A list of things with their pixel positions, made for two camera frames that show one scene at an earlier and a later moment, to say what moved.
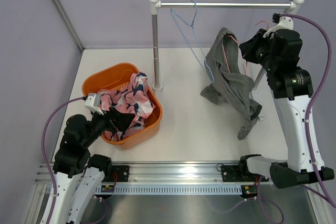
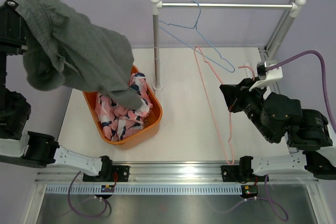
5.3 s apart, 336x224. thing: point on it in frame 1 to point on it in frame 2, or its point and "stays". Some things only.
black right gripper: (248, 48) to (234, 94)
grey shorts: (230, 88) to (65, 49)
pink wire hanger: (238, 43) to (230, 145)
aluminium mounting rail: (176, 173) stays
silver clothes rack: (155, 6) stays
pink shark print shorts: (134, 97) stays
